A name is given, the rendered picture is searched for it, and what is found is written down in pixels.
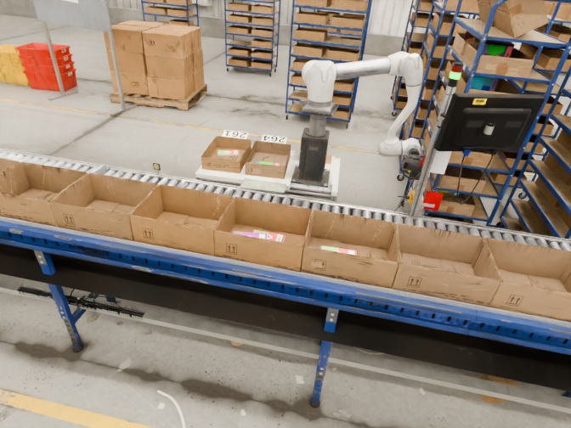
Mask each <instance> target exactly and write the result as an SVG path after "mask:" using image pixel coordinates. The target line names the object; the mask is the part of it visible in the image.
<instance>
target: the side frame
mask: <svg viewBox="0 0 571 428"><path fill-rule="evenodd" d="M8 233H10V235H11V237H10V236H9V234H8ZM15 235H16V236H15ZM20 235H22V238H23V239H22V238H21V236H20ZM32 237H33V238H34V240H35V241H34V240H33V238H32ZM27 238H28V239H27ZM45 240H46V241H47V244H46V243H45ZM56 241H57V242H58V243H59V245H57V242H56ZM51 242H52V243H51ZM0 244H5V245H12V246H17V247H21V248H26V249H30V250H35V251H43V252H47V253H52V254H56V255H61V256H68V257H73V258H78V259H83V260H87V261H91V262H99V263H103V264H108V265H112V266H117V267H122V268H130V269H134V270H139V271H143V272H147V273H155V274H160V275H165V276H169V277H174V278H178V279H186V280H190V281H195V282H199V283H203V284H212V285H216V286H221V287H225V288H230V289H234V290H242V291H246V292H251V293H256V294H260V295H265V296H272V297H277V298H281V299H286V300H290V301H299V302H303V303H307V304H312V305H316V306H321V307H328V308H334V309H338V310H343V311H347V312H351V313H359V314H364V315H368V316H372V317H378V318H385V319H390V320H394V321H399V322H403V323H407V324H415V325H420V326H425V327H429V328H434V329H441V330H446V331H450V332H455V333H459V334H464V335H472V336H476V337H481V338H485V339H490V340H494V341H502V342H507V343H512V344H516V345H520V346H528V347H533V348H537V349H541V350H546V351H551V352H559V353H563V354H568V355H571V328H569V327H565V326H560V325H555V324H547V323H542V322H538V321H533V320H528V319H524V318H515V317H511V316H506V315H501V314H497V313H488V312H484V311H479V310H474V309H470V308H464V307H457V306H451V305H447V304H443V303H437V302H433V301H424V300H420V299H416V298H410V297H406V296H397V295H393V294H388V293H383V292H379V291H374V290H366V289H361V288H356V287H352V286H347V285H342V284H334V283H329V282H325V281H320V280H315V279H307V278H302V277H297V276H293V275H288V274H283V273H275V272H270V271H266V270H261V269H256V268H252V267H243V266H239V265H234V264H229V263H225V262H216V261H212V260H207V259H202V258H198V257H192V256H185V255H179V254H175V253H171V252H165V251H158V250H152V249H148V248H144V247H138V246H134V245H125V244H121V243H116V242H111V241H107V240H102V239H94V238H89V237H84V236H80V235H75V234H67V233H62V232H57V231H53V230H48V229H43V228H35V227H30V226H26V225H21V224H16V223H11V222H3V221H0ZM69 244H70V245H71V248H70V247H69ZM81 246H82V247H83V250H82V247H81ZM94 249H95V250H96V253H95V252H94ZM107 251H108V253H109V255H108V256H107V253H106V252H107ZM113 254H114V255H113ZM119 254H121V256H122V258H120V256H119ZM132 256H133V257H134V260H133V258H132ZM139 259H140V260H139ZM145 259H147V263H146V262H145ZM158 261H159V262H160V264H161V265H160V266H159V265H158ZM171 263H172V264H173V268H172V264H171ZM184 266H186V267H187V271H186V270H185V269H184ZM198 268H199V269H200V270H201V273H198ZM192 269H193V270H192ZM212 272H214V276H212ZM219 274H220V275H219ZM225 274H228V278H227V279H226V278H225ZM240 277H241V281H240ZM254 279H255V280H256V283H255V284H253V280H254ZM268 282H269V286H267V284H268ZM282 285H284V289H281V286H282ZM289 288H290V289H289ZM296 288H298V292H296ZM311 290H312V291H313V294H312V295H310V291H311ZM325 293H327V294H328V296H327V297H325ZM333 296H334V297H333ZM340 296H342V300H341V301H340ZM355 299H358V301H357V303H354V302H355ZM363 302H364V303H363ZM371 302H373V304H372V306H370V303H371ZM378 305H380V306H378ZM386 305H388V307H387V309H385V306H386ZM402 307H403V308H404V310H403V311H402V312H400V310H401V308H402ZM417 311H419V314H418V315H416V312H417ZM425 314H426V315H425ZM433 314H435V316H434V318H432V315H433ZM441 317H442V318H441ZM449 317H451V319H450V321H447V320H448V318H449ZM456 320H458V321H456ZM465 320H467V322H466V324H464V322H465ZM481 323H483V327H479V326H480V324H481ZM498 326H500V328H499V330H496V329H497V327H498ZM506 329H507V330H506ZM515 329H516V330H517V331H516V333H515V334H513V333H512V332H513V331H514V330H515ZM531 333H533V335H532V336H531V337H529V336H530V334H531ZM548 336H550V339H549V340H547V339H546V338H547V337H548ZM566 339H568V340H567V342H566V343H564V341H565V340H566Z"/></svg>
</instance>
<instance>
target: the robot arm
mask: <svg viewBox="0 0 571 428"><path fill-rule="evenodd" d="M422 73H423V67H422V60H421V56H420V55H419V54H417V53H412V54H409V53H406V52H397V53H394V54H391V55H389V56H387V57H386V58H384V59H370V60H363V61H356V62H349V63H341V64H334V63H332V62H331V61H329V60H311V61H309V62H307V63H306V64H305V66H303V68H302V79H303V81H304V83H305V84H306V85H307V88H308V99H301V100H300V101H299V104H302V105H305V106H303V107H302V110H309V111H316V112H322V113H326V114H330V113H331V110H332V108H333V107H334V106H335V105H336V103H332V95H333V89H334V81H335V80H341V79H348V78H355V77H361V76H374V75H381V74H388V75H390V76H402V77H403V78H404V79H405V86H406V89H407V94H408V102H407V105H406V106H405V107H404V109H403V110H402V112H401V113H400V114H399V116H398V118H397V119H396V120H395V122H394V123H393V124H392V125H391V127H390V129H389V131H388V134H387V138H386V139H385V141H384V142H383V143H380V144H379V146H378V150H379V153H380V154H381V155H384V156H397V155H405V157H404V158H405V159H407V160H408V158H409V159H411V160H417V161H422V159H423V158H421V157H420V153H421V151H420V149H421V146H420V144H419V142H418V141H417V139H415V138H409V139H407V140H405V141H399V139H398V138H396V132H397V131H398V129H399V128H400V127H401V125H402V124H403V123H404V122H405V120H406V119H407V118H408V117H409V116H410V114H411V113H412V112H413V110H414V109H415V107H416V105H417V102H418V98H419V94H420V90H421V81H422Z"/></svg>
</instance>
